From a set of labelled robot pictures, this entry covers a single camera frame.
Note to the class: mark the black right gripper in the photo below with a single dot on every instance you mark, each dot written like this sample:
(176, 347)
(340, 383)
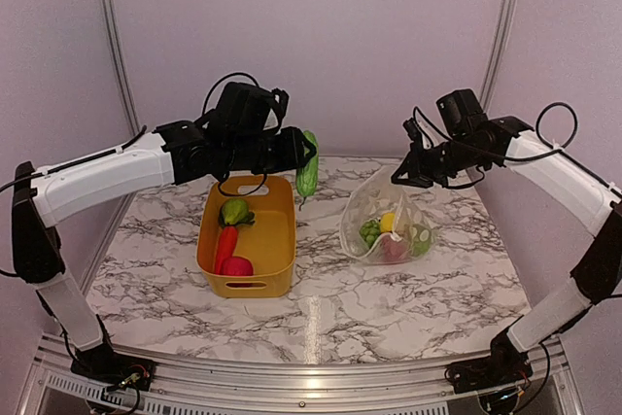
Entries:
(411, 162)

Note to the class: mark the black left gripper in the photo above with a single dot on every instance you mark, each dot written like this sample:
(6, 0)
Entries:
(293, 156)

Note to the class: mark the green toy bitter gourd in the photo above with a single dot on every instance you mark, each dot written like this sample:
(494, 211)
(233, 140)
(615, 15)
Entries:
(306, 178)

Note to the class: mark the yellow toy lemon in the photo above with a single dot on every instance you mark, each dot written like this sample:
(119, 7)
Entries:
(387, 222)

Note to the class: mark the green toy apple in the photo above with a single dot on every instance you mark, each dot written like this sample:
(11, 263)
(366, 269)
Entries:
(421, 239)

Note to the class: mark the clear polka dot zip bag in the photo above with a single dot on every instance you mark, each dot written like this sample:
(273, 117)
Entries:
(373, 198)

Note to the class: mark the green toy grape bunch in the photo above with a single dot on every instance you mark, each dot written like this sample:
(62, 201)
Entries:
(370, 231)

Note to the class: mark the red toy pomegranate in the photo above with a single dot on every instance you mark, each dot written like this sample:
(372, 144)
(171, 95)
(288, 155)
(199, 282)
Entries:
(393, 252)

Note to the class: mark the green toy pear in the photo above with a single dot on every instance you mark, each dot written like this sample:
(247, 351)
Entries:
(236, 212)

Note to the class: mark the yellow plastic basket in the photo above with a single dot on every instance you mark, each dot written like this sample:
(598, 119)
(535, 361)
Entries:
(269, 244)

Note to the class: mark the red toy chili pepper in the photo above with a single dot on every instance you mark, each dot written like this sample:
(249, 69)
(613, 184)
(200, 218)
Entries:
(226, 245)

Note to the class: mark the red toy apple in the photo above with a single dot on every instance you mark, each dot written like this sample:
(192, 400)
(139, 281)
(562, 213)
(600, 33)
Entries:
(236, 268)

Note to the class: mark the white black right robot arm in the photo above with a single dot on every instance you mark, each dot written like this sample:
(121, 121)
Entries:
(509, 245)

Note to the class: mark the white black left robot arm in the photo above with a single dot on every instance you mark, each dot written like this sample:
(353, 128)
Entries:
(171, 154)

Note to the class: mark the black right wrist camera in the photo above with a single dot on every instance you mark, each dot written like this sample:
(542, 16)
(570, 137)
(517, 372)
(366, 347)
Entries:
(461, 112)

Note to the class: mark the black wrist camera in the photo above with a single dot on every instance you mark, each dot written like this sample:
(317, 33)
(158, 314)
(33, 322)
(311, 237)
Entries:
(245, 111)
(461, 112)

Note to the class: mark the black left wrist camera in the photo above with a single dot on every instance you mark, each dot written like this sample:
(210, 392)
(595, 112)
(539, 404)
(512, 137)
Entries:
(245, 111)

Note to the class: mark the right aluminium corner post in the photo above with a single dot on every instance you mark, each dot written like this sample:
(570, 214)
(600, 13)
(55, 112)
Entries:
(500, 41)

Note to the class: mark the aluminium corner post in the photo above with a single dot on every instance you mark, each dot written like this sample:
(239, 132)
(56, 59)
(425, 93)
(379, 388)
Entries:
(118, 64)
(500, 41)

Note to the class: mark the aluminium front frame rail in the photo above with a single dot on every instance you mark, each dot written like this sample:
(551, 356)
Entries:
(188, 385)

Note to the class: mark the left aluminium corner post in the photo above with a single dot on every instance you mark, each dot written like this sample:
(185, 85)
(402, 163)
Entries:
(118, 64)

